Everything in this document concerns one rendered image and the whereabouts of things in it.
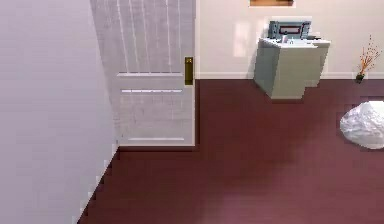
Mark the small white cup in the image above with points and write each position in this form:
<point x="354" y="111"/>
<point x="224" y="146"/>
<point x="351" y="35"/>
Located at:
<point x="285" y="39"/>

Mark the white panelled room door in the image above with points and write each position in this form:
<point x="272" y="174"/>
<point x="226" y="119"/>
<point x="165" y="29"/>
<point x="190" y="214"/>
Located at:
<point x="150" y="66"/>

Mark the white crumpled cloth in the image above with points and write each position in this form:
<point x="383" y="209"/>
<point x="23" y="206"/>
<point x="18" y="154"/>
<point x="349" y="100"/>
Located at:
<point x="365" y="125"/>

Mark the pale grey sink cabinet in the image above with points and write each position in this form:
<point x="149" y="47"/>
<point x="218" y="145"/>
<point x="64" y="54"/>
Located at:
<point x="286" y="70"/>

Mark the orange twig plant in pot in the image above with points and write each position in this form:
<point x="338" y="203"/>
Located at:
<point x="366" y="60"/>

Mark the brown framed wall picture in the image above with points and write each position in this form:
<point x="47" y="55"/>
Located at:
<point x="271" y="2"/>

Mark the grey box with red panel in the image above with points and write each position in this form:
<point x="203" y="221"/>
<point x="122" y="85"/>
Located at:
<point x="289" y="30"/>

